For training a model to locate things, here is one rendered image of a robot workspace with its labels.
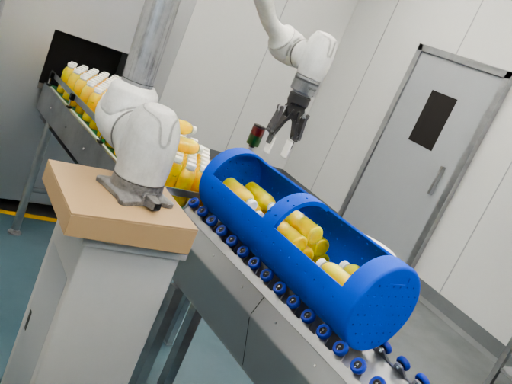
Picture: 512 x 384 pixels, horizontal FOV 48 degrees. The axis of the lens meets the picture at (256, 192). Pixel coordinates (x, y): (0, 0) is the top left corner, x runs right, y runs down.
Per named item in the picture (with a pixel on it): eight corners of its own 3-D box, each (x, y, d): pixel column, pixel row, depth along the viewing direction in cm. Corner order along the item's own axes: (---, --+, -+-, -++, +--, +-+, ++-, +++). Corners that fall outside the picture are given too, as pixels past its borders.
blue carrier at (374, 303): (329, 353, 157) (375, 264, 150) (187, 208, 221) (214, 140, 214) (393, 350, 175) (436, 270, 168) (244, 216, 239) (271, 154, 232)
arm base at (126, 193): (127, 212, 158) (133, 194, 156) (94, 178, 172) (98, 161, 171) (181, 215, 170) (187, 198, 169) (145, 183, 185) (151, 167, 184)
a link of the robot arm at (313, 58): (328, 86, 193) (305, 75, 203) (349, 42, 189) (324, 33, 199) (306, 77, 186) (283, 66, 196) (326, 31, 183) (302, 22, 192)
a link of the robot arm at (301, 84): (325, 85, 193) (318, 102, 195) (309, 78, 200) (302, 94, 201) (306, 78, 187) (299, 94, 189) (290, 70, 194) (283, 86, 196)
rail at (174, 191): (163, 193, 225) (166, 187, 224) (162, 193, 225) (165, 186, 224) (242, 207, 250) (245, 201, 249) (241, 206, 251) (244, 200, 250)
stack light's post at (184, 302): (165, 345, 303) (246, 156, 276) (162, 340, 306) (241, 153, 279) (172, 345, 306) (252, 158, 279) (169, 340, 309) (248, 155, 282)
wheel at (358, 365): (369, 363, 152) (370, 367, 154) (358, 353, 156) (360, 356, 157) (356, 375, 151) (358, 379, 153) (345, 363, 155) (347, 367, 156)
